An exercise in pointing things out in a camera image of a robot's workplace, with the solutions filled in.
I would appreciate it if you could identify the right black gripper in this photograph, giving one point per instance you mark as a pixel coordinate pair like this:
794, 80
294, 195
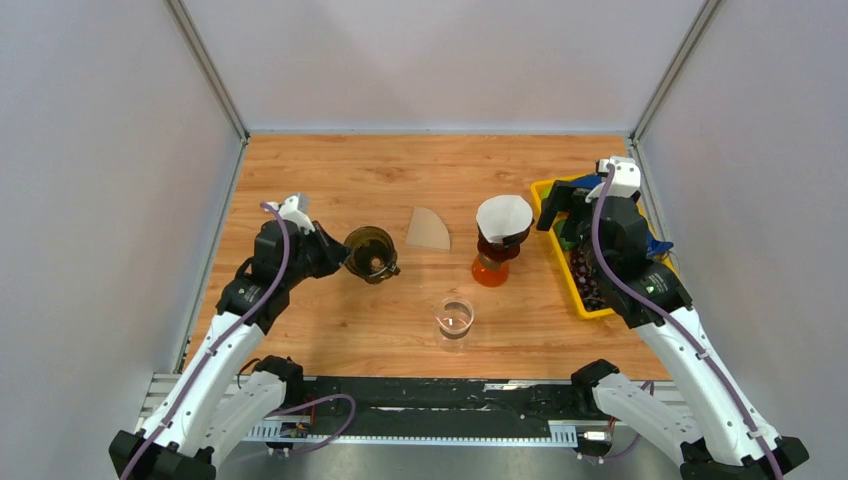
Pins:
561, 197

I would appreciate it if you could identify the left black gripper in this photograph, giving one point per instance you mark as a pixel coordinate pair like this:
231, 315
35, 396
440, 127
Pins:
333, 252

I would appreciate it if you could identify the olive plastic coffee dripper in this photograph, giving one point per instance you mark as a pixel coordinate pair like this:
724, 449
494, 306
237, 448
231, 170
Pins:
373, 255

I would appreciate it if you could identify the white paper coffee filter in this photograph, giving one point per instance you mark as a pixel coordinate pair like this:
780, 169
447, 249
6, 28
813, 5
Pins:
504, 219

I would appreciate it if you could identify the brown plastic coffee dripper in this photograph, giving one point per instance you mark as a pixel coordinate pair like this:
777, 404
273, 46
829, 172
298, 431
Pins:
500, 248

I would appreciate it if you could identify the brown paper coffee filter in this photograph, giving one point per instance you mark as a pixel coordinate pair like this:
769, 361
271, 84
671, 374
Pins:
427, 230

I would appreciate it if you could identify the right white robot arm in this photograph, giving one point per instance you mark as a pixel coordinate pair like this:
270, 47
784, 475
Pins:
724, 436

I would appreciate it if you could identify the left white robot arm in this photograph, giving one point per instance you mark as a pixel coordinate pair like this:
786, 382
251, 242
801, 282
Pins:
197, 426

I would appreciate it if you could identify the green lime lower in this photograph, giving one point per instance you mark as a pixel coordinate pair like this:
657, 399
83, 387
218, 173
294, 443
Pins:
564, 244

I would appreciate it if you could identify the dark grape bunch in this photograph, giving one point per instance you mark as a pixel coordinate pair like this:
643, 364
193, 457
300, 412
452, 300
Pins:
588, 291

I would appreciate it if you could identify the orange glass carafe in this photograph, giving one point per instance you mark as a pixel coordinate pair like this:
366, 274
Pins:
488, 272

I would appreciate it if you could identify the blue chips bag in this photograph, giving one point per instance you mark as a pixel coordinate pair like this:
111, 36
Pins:
655, 247

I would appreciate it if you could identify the yellow plastic tray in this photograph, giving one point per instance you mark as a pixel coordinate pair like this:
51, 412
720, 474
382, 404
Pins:
550, 238

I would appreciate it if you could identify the clear glass beaker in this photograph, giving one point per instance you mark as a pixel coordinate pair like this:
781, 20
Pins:
454, 318

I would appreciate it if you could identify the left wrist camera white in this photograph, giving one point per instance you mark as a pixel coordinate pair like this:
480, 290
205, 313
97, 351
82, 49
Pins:
294, 209

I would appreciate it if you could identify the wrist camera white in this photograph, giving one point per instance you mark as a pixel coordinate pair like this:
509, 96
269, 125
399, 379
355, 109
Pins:
294, 209
621, 177

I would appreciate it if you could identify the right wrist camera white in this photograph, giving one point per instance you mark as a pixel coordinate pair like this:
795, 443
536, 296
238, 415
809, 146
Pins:
621, 177

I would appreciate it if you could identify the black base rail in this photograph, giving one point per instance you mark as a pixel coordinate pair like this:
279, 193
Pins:
441, 407

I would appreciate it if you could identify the aluminium frame post right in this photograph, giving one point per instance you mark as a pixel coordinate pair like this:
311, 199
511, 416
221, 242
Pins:
691, 39

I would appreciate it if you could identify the aluminium frame post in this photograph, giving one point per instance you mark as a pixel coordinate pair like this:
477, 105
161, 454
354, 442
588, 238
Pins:
691, 39
192, 37

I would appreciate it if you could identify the aluminium frame post left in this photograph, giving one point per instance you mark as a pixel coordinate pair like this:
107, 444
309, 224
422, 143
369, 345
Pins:
192, 37

